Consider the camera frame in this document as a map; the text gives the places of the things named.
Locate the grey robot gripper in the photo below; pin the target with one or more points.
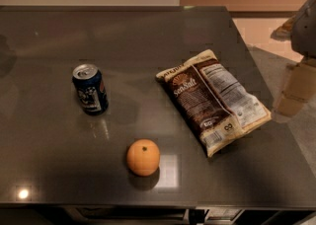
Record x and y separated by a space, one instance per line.
305 33

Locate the brown sea salt chip bag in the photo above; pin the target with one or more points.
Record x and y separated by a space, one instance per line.
216 106

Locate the orange fruit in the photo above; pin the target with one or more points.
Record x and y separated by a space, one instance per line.
143 157

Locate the blue soda can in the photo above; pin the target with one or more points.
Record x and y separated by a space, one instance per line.
90 88

